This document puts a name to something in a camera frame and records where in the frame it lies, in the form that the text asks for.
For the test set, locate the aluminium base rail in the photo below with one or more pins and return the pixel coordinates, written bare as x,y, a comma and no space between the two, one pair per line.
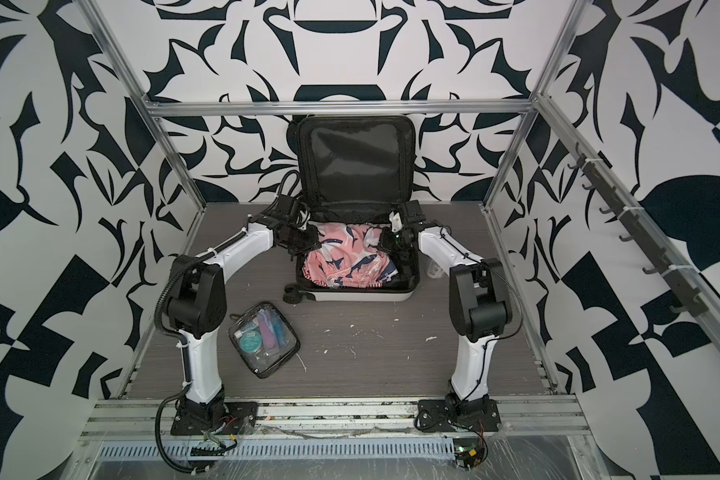
335,417

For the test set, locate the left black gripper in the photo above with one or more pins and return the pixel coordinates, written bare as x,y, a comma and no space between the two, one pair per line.
314,244

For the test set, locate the aluminium cage frame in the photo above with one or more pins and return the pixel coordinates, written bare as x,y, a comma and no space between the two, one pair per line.
539,104

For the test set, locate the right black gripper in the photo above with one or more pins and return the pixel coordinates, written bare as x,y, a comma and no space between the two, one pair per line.
387,244

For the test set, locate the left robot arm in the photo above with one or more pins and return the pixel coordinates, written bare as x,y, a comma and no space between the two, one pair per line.
193,305

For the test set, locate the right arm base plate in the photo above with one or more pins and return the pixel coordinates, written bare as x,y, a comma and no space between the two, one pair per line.
450,415

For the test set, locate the clear toiletry pouch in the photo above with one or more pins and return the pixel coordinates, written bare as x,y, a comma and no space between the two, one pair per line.
264,339

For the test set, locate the black open suitcase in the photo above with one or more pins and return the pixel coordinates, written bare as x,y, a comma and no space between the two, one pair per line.
353,170

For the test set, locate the blue lid plastic jar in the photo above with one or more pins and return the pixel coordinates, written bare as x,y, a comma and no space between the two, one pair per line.
434,270

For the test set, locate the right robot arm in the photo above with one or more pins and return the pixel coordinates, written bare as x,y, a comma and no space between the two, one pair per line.
480,306

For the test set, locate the wall hook rack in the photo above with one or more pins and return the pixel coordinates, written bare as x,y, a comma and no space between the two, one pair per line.
642,230

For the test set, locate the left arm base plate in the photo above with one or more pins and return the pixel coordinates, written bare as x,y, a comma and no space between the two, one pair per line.
221,418

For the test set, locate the white slotted cable duct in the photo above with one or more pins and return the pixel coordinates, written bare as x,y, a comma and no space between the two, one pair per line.
289,449

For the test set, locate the pink patterned shorts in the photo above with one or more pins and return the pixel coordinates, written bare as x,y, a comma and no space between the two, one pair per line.
348,256

